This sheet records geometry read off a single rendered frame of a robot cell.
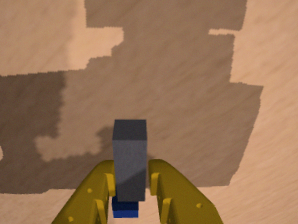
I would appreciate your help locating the grey rectangular block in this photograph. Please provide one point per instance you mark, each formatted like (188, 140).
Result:
(129, 143)

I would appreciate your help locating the dark blue cube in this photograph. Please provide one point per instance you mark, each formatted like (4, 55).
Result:
(124, 209)

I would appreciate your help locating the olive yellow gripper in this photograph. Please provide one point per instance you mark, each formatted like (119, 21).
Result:
(90, 201)

